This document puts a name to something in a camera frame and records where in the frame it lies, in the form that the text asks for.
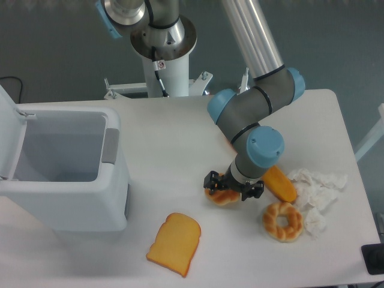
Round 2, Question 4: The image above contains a small crumpled white tissue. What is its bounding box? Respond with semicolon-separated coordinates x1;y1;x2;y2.
304;208;326;238

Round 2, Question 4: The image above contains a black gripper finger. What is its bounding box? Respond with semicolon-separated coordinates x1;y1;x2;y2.
241;181;265;201
203;170;223;190

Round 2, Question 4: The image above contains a crumpled white tissue paper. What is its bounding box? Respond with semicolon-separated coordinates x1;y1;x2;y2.
287;168;348;211

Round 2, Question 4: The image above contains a white trash bin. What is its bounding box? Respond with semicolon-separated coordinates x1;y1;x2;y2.
1;91;130;232

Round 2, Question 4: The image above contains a round knotted bread roll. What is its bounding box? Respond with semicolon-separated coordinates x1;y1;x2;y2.
205;188;241;206

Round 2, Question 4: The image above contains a ring shaped twisted bread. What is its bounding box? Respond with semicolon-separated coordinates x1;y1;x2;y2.
262;202;304;242

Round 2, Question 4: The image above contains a black cable on floor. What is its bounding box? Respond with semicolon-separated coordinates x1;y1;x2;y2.
0;76;23;103

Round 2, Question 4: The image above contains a long baguette bread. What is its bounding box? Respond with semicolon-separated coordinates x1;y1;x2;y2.
262;165;297;203

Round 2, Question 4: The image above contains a black device at edge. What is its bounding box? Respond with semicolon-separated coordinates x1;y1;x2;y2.
361;243;383;275

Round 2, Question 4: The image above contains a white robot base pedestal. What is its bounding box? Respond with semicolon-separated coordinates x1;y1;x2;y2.
104;54;213;99

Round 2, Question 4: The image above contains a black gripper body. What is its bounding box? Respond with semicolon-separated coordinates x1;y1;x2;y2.
219;174;256;192

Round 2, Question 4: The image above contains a white frame at right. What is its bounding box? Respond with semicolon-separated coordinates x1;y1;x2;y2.
355;103;383;162

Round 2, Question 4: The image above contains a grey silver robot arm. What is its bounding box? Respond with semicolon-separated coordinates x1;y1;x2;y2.
96;1;305;199

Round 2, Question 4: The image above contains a toast bread slice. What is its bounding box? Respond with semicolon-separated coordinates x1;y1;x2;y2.
146;212;201;278

